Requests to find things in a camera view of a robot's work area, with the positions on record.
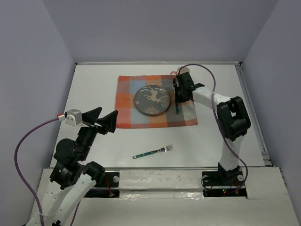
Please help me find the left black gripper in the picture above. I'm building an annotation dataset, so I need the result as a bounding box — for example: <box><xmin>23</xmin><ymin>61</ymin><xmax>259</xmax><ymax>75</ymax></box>
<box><xmin>77</xmin><ymin>105</ymin><xmax>119</xmax><ymax>159</ymax></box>

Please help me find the pink ceramic mug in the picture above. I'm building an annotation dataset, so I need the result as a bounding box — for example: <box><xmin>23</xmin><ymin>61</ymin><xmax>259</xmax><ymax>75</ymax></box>
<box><xmin>170</xmin><ymin>67</ymin><xmax>190</xmax><ymax>78</ymax></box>

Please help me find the spoon with green handle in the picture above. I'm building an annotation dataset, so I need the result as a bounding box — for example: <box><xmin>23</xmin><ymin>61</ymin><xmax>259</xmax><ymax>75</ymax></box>
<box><xmin>174</xmin><ymin>94</ymin><xmax>179</xmax><ymax>114</ymax></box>

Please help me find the orange grey checked cloth napkin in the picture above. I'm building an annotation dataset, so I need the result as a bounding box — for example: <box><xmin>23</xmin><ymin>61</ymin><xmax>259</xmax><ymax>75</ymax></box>
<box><xmin>115</xmin><ymin>75</ymin><xmax>198</xmax><ymax>129</ymax></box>

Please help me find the grey plate with deer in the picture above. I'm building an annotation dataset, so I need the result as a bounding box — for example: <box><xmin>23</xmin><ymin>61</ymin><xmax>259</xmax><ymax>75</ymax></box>
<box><xmin>134</xmin><ymin>85</ymin><xmax>171</xmax><ymax>115</ymax></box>

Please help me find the fork with green handle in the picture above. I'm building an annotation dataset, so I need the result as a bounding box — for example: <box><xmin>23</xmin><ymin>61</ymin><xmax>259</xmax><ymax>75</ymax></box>
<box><xmin>132</xmin><ymin>145</ymin><xmax>173</xmax><ymax>159</ymax></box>

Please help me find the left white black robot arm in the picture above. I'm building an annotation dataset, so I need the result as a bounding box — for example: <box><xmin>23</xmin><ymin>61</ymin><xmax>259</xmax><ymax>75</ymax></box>
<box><xmin>27</xmin><ymin>107</ymin><xmax>118</xmax><ymax>226</ymax></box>

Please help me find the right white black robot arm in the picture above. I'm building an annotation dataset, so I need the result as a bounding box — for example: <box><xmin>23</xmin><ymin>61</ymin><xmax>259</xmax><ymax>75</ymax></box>
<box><xmin>173</xmin><ymin>72</ymin><xmax>251</xmax><ymax>189</ymax></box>

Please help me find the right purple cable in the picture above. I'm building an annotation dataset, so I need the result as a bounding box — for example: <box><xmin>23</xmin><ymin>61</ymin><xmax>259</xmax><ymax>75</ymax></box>
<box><xmin>178</xmin><ymin>64</ymin><xmax>249</xmax><ymax>195</ymax></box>

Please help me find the purple cable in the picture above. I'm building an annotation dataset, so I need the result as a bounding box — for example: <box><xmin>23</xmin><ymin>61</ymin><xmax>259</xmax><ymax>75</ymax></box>
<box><xmin>14</xmin><ymin>117</ymin><xmax>79</xmax><ymax>226</ymax></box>
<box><xmin>178</xmin><ymin>64</ymin><xmax>249</xmax><ymax>195</ymax></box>

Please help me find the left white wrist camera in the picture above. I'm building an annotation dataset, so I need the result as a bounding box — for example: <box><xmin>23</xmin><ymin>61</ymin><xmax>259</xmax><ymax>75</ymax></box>
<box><xmin>57</xmin><ymin>109</ymin><xmax>83</xmax><ymax>127</ymax></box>

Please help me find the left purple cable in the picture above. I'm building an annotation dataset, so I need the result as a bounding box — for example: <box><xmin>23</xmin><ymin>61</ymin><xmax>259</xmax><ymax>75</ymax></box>
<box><xmin>14</xmin><ymin>117</ymin><xmax>79</xmax><ymax>226</ymax></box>

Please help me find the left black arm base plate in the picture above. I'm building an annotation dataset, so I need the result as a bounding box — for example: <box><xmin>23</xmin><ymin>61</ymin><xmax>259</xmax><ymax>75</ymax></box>
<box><xmin>84</xmin><ymin>171</ymin><xmax>120</xmax><ymax>198</ymax></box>

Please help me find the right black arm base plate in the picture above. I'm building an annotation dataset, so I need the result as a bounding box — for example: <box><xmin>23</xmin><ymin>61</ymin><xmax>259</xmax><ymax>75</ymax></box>
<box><xmin>201</xmin><ymin>171</ymin><xmax>247</xmax><ymax>198</ymax></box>

